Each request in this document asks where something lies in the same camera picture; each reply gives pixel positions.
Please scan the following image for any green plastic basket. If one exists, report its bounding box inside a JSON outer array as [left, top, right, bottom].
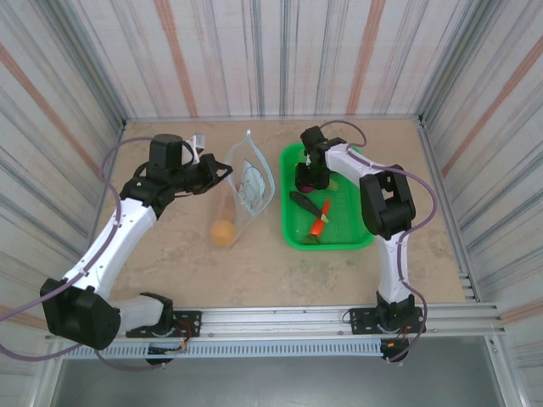
[[278, 142, 376, 252]]

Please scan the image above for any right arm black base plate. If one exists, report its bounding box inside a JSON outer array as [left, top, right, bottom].
[[347, 304, 427, 337]]

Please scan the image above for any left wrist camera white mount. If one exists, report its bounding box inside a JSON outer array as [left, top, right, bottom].
[[185, 134, 208, 165]]

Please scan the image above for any clear zip-top bag elephant print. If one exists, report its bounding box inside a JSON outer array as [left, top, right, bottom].
[[210, 130, 277, 249]]

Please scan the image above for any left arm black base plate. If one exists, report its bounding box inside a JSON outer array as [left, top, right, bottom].
[[126, 309, 203, 339]]

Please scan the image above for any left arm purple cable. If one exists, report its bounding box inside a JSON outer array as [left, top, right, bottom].
[[0, 136, 188, 371]]

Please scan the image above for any aluminium mounting rail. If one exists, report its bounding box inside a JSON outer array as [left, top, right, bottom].
[[44, 301, 508, 341]]

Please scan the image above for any yellow bell pepper toy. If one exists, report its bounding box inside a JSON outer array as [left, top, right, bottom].
[[210, 220, 236, 248]]

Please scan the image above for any red chili pepper toy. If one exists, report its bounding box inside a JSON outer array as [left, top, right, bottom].
[[301, 198, 333, 246]]

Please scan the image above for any grey slotted cable duct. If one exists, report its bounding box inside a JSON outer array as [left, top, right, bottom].
[[61, 338, 383, 360]]

